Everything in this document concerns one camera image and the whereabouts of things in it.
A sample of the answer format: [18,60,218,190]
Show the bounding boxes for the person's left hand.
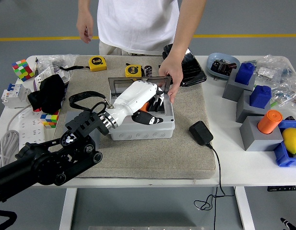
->
[158,56,184,104]

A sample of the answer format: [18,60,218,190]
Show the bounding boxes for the person's right hand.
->
[76,16,95,44]

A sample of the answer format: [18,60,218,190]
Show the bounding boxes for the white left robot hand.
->
[107,80,166,127]

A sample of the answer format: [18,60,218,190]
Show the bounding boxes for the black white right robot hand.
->
[280,217,296,230]

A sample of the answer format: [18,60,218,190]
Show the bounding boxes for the orange cylinder battery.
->
[139,101,150,114]
[257,110,284,134]

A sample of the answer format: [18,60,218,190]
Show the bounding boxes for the smoky transparent box lid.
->
[107,76,172,101]

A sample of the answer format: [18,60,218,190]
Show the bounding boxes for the blue battery block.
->
[235,62,256,86]
[249,85,272,108]

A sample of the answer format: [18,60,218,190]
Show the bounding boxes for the black foot pedal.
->
[162,44,207,87]

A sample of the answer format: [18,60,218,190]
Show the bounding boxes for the yellow tape measure round face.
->
[125,64,142,79]

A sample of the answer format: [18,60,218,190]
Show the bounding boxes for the black table control panel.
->
[267,185,296,192]

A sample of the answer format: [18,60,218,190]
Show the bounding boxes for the light blue bowl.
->
[207,52,241,81]

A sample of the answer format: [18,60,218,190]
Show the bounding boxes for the white table leg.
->
[235,186,255,230]
[59,188,78,230]

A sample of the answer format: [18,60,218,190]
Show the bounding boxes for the dark electronic parts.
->
[211,59,237,77]

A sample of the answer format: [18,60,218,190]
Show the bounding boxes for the person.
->
[97,0,181,56]

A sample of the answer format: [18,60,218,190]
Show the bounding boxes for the grey holder block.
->
[222,71,256,103]
[236,90,272,124]
[239,116,284,152]

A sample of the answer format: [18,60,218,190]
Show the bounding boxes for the grey-brown mat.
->
[46,55,216,180]

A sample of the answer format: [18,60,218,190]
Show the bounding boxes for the blue plastic bin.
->
[273,119,296,167]

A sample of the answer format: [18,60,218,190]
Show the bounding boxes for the black power adapter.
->
[189,120,214,146]

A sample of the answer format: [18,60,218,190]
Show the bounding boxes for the black cloth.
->
[27,73,68,114]

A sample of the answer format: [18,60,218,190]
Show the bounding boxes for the colourful puzzle cube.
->
[40,110,60,129]
[12,59,35,82]

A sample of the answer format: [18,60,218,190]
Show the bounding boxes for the yellow lemon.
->
[282,127,296,154]

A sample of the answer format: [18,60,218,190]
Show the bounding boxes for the clear bag of white parts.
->
[255,66,277,80]

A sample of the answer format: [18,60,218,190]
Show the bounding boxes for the white circuit breaker blue lever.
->
[0,82,32,109]

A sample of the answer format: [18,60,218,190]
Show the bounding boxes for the white power strip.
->
[18,110,47,150]

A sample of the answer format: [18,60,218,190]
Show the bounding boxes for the clear bag of small parts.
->
[258,54,296,107]

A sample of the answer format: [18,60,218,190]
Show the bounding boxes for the grey electrical enclosure box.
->
[108,95,175,141]

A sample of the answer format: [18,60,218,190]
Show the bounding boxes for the yellow tape measure with strap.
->
[59,56,107,72]

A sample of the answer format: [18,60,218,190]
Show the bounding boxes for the white rail module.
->
[55,69,71,83]

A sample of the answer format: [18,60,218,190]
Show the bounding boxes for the black adapter cord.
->
[193,142,236,211]

